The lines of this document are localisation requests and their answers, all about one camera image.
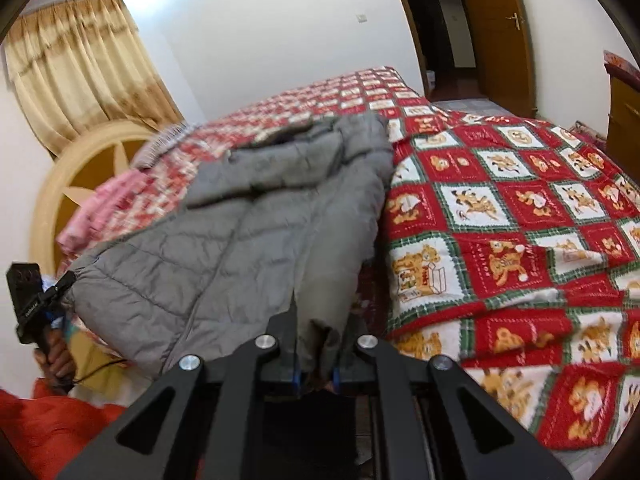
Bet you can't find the grey puffer jacket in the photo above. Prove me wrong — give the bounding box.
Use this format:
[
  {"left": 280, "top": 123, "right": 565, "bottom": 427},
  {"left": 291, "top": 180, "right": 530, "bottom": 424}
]
[{"left": 65, "top": 112, "right": 394, "bottom": 376}]

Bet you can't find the clothes pile on floor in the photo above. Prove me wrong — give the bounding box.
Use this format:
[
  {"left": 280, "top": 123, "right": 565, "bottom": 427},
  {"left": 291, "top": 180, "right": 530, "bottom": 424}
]
[{"left": 570, "top": 122, "right": 606, "bottom": 151}]

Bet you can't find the person's left hand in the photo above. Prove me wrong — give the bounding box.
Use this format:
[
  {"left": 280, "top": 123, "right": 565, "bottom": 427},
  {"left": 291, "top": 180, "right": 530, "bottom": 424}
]
[{"left": 34, "top": 328, "right": 77, "bottom": 396}]

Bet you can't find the pink folded blanket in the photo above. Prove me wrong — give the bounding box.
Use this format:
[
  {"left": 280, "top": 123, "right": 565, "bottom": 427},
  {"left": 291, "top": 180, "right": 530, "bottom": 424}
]
[{"left": 56, "top": 169, "right": 148, "bottom": 256}]

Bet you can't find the orange red garment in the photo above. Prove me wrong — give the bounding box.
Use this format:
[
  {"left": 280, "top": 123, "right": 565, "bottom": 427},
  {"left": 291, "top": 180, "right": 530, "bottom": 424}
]
[{"left": 1, "top": 378, "right": 125, "bottom": 479}]

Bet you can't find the cream round headboard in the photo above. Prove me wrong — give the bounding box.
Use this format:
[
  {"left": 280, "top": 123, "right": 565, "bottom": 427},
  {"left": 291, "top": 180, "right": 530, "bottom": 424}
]
[{"left": 29, "top": 120, "right": 154, "bottom": 275}]

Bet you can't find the grey striped pillow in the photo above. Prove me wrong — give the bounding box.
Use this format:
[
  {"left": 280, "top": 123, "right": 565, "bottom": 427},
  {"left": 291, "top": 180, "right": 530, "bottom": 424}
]
[{"left": 130, "top": 122, "right": 196, "bottom": 170}]

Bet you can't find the red patterned bed quilt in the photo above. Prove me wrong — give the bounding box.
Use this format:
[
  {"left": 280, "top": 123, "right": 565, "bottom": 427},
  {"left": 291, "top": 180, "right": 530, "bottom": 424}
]
[{"left": 56, "top": 65, "right": 640, "bottom": 451}]

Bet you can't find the beige curtain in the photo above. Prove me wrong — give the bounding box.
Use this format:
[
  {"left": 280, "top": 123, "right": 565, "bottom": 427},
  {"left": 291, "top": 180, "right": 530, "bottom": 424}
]
[{"left": 4, "top": 0, "right": 183, "bottom": 157}]

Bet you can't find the wooden dresser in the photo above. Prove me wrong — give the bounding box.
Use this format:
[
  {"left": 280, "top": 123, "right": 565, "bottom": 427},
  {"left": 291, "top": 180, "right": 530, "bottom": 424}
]
[{"left": 603, "top": 50, "right": 640, "bottom": 183}]

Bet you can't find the brown wooden door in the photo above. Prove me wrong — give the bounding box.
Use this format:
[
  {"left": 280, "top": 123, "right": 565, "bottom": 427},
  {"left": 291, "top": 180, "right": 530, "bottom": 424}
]
[{"left": 400, "top": 0, "right": 537, "bottom": 117}]

